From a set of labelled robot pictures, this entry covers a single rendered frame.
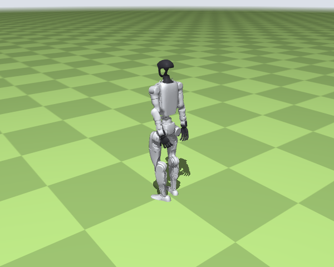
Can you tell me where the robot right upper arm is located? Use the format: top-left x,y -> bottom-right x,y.
176,81 -> 184,108

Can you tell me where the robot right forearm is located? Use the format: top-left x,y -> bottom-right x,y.
178,105 -> 186,126

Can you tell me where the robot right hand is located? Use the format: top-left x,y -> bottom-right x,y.
180,121 -> 189,141

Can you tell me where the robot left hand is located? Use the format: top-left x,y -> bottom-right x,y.
159,130 -> 173,148

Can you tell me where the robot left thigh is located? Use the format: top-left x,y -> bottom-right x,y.
149,131 -> 167,172

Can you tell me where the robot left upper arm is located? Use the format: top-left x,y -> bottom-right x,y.
149,85 -> 160,114

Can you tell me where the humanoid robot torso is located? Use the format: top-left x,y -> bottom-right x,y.
155,78 -> 178,136

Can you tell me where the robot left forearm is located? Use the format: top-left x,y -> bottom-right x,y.
151,109 -> 164,136

